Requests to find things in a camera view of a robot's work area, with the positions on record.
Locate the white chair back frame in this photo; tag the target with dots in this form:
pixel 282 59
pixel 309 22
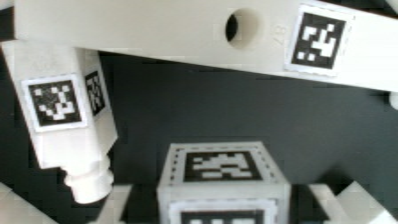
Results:
pixel 295 38

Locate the white tagged cube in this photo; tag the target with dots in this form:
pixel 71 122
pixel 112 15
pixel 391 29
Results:
pixel 222 185

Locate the white L-shaped fence rail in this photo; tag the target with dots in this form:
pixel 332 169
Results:
pixel 350 207

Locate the white chair leg with tag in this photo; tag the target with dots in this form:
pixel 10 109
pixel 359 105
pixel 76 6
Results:
pixel 60 89

